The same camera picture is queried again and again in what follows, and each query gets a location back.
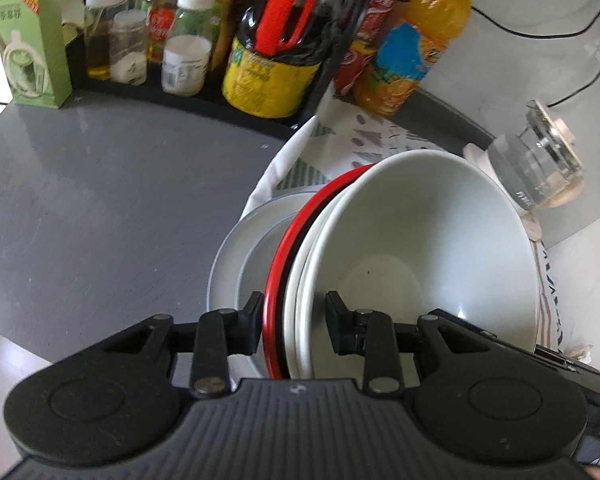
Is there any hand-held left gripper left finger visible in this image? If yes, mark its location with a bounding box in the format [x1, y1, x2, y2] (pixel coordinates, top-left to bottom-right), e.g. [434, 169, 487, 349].
[102, 290, 267, 401]

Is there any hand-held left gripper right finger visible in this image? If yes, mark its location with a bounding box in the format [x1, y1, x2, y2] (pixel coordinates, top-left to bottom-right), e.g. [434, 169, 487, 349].
[325, 290, 486, 396]

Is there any red and black bowl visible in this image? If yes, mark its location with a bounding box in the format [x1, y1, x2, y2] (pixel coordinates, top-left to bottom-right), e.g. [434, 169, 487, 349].
[262, 162, 377, 381]

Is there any white ceramic bowl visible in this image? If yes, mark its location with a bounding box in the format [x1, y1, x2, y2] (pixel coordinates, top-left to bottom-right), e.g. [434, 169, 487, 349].
[307, 150, 541, 381]
[281, 180, 363, 381]

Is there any grey shallow bowl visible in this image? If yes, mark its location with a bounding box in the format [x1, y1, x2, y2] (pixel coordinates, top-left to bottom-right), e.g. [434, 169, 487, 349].
[232, 214, 303, 363]

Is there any light grey plate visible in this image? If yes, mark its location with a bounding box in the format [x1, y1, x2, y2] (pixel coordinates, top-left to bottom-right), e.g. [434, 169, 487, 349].
[206, 191, 323, 376]

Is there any chevron patterned cloth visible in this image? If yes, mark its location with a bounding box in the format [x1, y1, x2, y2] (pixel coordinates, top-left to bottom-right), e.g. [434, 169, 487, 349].
[527, 237, 597, 367]

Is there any white cloth with green triangles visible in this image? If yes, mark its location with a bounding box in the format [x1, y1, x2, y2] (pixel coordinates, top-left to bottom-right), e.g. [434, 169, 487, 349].
[240, 94, 481, 228]

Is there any dark bottle with yellow label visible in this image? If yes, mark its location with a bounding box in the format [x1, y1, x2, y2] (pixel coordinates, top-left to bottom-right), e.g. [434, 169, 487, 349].
[221, 5, 327, 120]

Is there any clear glass jar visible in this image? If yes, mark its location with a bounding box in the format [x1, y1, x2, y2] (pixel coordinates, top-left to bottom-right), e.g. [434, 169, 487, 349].
[487, 100, 587, 212]

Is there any black condiment rack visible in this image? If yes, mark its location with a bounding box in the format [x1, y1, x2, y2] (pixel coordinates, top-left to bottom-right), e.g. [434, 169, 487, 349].
[64, 0, 396, 137]

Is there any white plastic jar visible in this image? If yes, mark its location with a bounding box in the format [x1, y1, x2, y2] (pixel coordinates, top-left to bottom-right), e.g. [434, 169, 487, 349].
[161, 35, 214, 97]

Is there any cola bottle with red label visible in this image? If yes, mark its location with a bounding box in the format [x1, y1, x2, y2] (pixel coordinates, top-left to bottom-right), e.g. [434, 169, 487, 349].
[147, 0, 180, 67]
[332, 0, 402, 99]

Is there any orange juice bottle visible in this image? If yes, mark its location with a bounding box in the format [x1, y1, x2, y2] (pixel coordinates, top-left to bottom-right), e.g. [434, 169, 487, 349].
[352, 0, 481, 119]

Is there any small glass jar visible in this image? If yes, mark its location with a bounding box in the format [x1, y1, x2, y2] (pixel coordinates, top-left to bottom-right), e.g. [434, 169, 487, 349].
[108, 9, 149, 87]

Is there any amber sauce bottle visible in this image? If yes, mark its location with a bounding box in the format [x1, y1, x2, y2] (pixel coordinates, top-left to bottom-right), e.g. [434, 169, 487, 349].
[211, 0, 262, 72]

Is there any oil bottle with white top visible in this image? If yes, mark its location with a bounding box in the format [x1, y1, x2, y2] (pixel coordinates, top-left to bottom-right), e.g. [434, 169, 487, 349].
[84, 0, 132, 82]

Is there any white-capped bottle with green contents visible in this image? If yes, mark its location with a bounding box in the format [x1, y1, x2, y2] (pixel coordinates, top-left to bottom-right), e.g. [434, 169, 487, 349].
[174, 0, 220, 47]

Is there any green cardboard box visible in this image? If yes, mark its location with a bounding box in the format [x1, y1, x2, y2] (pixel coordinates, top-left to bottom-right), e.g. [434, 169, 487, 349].
[0, 0, 74, 110]

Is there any black kettle cable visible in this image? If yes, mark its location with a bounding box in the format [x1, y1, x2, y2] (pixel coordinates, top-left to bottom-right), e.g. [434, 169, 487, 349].
[546, 42, 600, 109]

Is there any black cable with plug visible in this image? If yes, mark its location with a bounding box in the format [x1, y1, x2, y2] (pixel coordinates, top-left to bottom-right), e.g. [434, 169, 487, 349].
[471, 0, 600, 40]

